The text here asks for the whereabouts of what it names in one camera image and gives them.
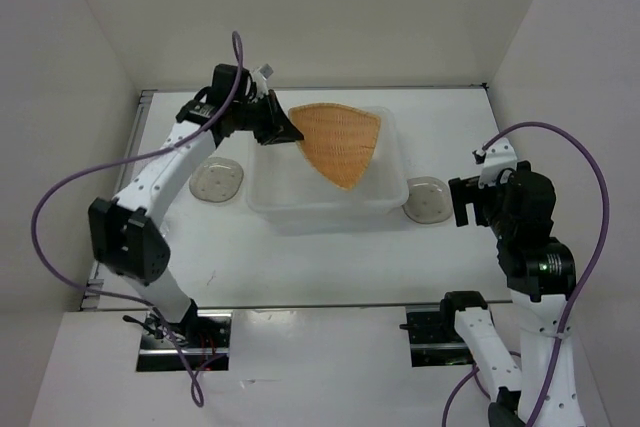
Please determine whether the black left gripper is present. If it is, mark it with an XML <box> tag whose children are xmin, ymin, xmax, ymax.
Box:
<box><xmin>233</xmin><ymin>90</ymin><xmax>304</xmax><ymax>146</ymax></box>

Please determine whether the smoky glass plate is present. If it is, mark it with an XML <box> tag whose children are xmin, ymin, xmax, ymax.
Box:
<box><xmin>189</xmin><ymin>156</ymin><xmax>244</xmax><ymax>204</ymax></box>
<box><xmin>403</xmin><ymin>176</ymin><xmax>453</xmax><ymax>225</ymax></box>

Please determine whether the woven bamboo fan tray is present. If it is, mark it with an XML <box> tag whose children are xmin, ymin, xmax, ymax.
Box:
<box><xmin>288</xmin><ymin>103</ymin><xmax>382</xmax><ymax>191</ymax></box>

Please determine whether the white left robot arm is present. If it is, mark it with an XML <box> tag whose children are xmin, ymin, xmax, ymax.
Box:
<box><xmin>88</xmin><ymin>64</ymin><xmax>304</xmax><ymax>347</ymax></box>

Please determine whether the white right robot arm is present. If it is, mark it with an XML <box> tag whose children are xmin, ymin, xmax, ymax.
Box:
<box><xmin>438</xmin><ymin>130</ymin><xmax>585</xmax><ymax>426</ymax></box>

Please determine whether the translucent plastic bin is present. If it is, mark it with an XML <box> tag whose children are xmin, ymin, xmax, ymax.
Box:
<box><xmin>246</xmin><ymin>107</ymin><xmax>409</xmax><ymax>223</ymax></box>

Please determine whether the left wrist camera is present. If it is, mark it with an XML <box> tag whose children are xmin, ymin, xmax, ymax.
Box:
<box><xmin>251</xmin><ymin>63</ymin><xmax>273</xmax><ymax>97</ymax></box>

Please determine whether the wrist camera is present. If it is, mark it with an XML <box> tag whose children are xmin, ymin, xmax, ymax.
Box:
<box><xmin>473</xmin><ymin>138</ymin><xmax>518</xmax><ymax>189</ymax></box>
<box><xmin>251</xmin><ymin>63</ymin><xmax>273</xmax><ymax>97</ymax></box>

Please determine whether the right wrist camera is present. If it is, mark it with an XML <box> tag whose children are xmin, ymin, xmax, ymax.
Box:
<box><xmin>473</xmin><ymin>138</ymin><xmax>518</xmax><ymax>189</ymax></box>

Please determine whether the aluminium table edge rail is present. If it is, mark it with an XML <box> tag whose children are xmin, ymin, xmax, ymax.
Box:
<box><xmin>87</xmin><ymin>89</ymin><xmax>158</xmax><ymax>292</ymax></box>

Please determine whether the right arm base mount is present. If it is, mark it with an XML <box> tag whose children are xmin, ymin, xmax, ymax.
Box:
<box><xmin>399</xmin><ymin>304</ymin><xmax>473</xmax><ymax>368</ymax></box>

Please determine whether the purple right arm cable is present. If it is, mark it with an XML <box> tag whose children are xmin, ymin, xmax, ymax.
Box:
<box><xmin>444</xmin><ymin>121</ymin><xmax>610</xmax><ymax>427</ymax></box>

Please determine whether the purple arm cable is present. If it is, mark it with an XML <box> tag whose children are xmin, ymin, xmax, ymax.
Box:
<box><xmin>30</xmin><ymin>30</ymin><xmax>245</xmax><ymax>406</ymax></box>
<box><xmin>444</xmin><ymin>121</ymin><xmax>610</xmax><ymax>427</ymax></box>

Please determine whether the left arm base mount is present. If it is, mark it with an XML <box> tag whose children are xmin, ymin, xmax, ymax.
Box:
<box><xmin>122</xmin><ymin>309</ymin><xmax>232</xmax><ymax>372</ymax></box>

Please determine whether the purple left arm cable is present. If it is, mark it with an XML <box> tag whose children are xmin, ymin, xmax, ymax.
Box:
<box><xmin>30</xmin><ymin>30</ymin><xmax>245</xmax><ymax>406</ymax></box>

